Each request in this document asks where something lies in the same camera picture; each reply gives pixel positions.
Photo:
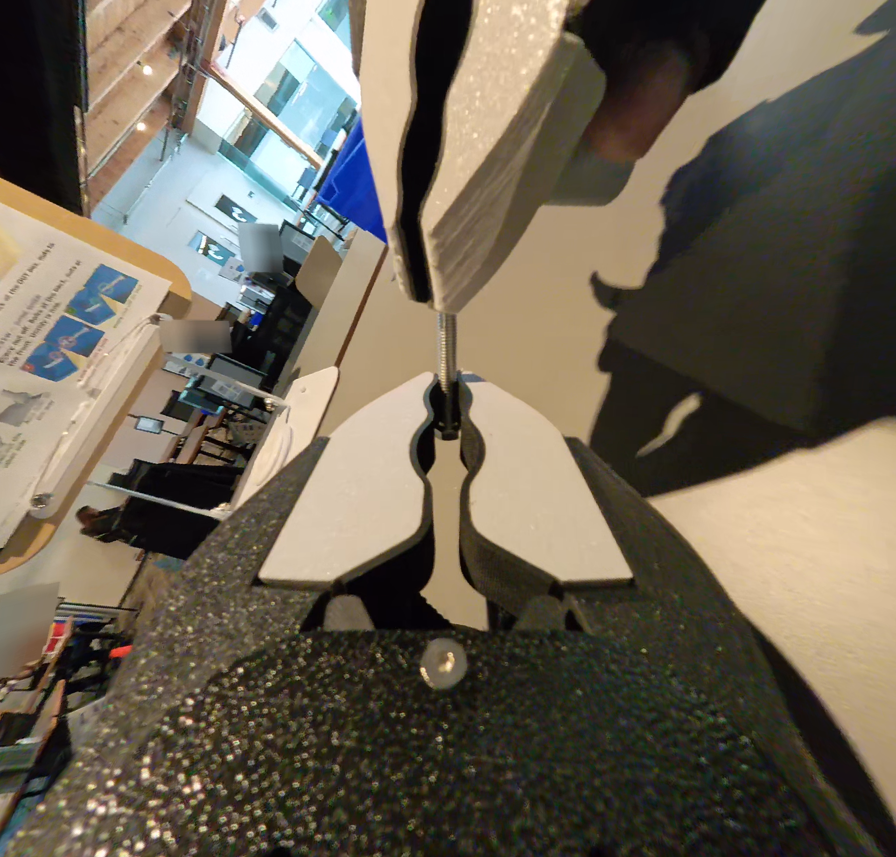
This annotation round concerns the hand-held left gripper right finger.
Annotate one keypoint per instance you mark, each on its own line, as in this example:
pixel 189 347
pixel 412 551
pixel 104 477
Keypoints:
pixel 546 500

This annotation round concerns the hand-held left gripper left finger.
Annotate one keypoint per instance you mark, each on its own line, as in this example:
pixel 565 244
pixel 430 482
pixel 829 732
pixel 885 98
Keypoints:
pixel 350 500

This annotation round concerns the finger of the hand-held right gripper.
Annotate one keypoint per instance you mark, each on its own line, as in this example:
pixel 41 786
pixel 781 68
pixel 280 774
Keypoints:
pixel 381 101
pixel 504 136

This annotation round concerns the silver bolt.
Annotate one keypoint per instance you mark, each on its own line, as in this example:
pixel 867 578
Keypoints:
pixel 448 346

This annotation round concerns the person's right hand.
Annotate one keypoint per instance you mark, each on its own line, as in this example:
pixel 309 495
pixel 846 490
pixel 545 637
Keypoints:
pixel 640 108

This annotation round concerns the blue plastic bin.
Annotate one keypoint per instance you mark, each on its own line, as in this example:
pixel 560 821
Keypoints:
pixel 350 185

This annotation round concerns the clear acrylic stand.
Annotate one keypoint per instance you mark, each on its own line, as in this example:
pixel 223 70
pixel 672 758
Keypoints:
pixel 231 395

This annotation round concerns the instruction sheet on wooden stand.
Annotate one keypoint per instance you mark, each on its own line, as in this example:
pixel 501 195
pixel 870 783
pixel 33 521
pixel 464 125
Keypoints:
pixel 178 301

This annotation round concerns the printed instruction sheet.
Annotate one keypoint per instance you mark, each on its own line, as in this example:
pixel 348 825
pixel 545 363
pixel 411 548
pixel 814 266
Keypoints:
pixel 42 381

